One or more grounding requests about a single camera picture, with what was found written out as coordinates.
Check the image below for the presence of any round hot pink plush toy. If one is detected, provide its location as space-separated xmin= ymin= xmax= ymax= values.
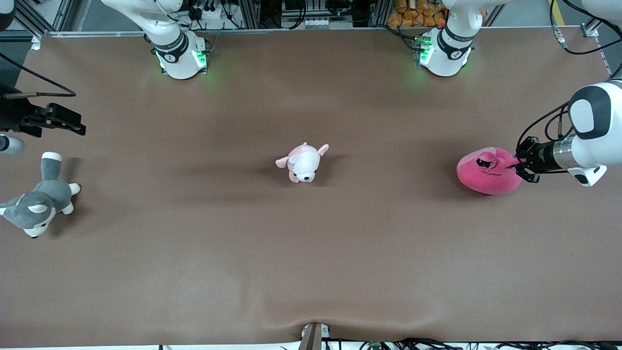
xmin=457 ymin=147 xmax=524 ymax=196

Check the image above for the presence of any grey white husky plush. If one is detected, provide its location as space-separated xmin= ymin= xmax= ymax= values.
xmin=0 ymin=152 xmax=81 ymax=238

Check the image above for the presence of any bag of orange round items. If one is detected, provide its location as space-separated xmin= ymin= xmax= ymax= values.
xmin=387 ymin=0 xmax=449 ymax=28

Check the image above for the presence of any white power strip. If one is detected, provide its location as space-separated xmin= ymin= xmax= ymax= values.
xmin=187 ymin=4 xmax=229 ymax=21

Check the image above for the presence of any pale pink white plush dog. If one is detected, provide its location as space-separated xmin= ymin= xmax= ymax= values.
xmin=276 ymin=142 xmax=329 ymax=184

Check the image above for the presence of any brown table mat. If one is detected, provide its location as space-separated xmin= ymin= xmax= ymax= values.
xmin=0 ymin=25 xmax=622 ymax=349

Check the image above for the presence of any white terminal block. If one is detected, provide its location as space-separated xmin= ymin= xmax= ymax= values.
xmin=302 ymin=17 xmax=342 ymax=29

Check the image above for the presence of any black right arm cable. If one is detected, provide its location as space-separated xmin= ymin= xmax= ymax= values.
xmin=0 ymin=51 xmax=77 ymax=99

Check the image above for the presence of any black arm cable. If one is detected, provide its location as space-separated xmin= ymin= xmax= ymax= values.
xmin=0 ymin=51 xmax=77 ymax=99
xmin=516 ymin=0 xmax=622 ymax=149

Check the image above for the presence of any aluminium frame profile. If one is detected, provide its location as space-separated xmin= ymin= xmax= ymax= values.
xmin=15 ymin=0 xmax=76 ymax=35
xmin=581 ymin=17 xmax=622 ymax=88

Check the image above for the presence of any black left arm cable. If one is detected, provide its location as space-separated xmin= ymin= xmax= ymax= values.
xmin=516 ymin=0 xmax=622 ymax=149

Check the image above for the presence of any black cable bundle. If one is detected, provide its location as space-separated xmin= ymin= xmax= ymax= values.
xmin=360 ymin=337 xmax=622 ymax=350

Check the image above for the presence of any silver table edge rail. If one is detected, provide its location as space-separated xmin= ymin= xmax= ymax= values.
xmin=46 ymin=27 xmax=423 ymax=37

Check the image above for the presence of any metal table edge bracket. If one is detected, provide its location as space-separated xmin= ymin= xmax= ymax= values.
xmin=298 ymin=322 xmax=332 ymax=350

